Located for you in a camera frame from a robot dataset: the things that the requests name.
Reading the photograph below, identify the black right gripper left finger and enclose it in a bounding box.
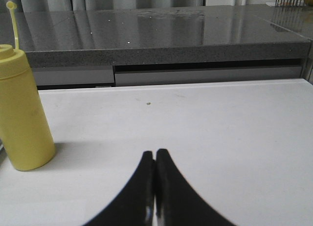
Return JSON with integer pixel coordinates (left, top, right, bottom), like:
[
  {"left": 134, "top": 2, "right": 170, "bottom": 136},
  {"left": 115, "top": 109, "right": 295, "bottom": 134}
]
[{"left": 85, "top": 151, "right": 155, "bottom": 226}]

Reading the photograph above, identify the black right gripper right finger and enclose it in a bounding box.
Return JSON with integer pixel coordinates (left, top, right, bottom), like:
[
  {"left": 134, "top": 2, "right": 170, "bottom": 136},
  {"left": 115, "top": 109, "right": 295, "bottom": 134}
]
[{"left": 155, "top": 149, "right": 234, "bottom": 226}]

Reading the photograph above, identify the yellow squeeze bottle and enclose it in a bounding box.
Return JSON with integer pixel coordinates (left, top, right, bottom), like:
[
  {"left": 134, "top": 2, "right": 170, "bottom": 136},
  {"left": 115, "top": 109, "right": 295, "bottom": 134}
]
[{"left": 0, "top": 1, "right": 56, "bottom": 171}]

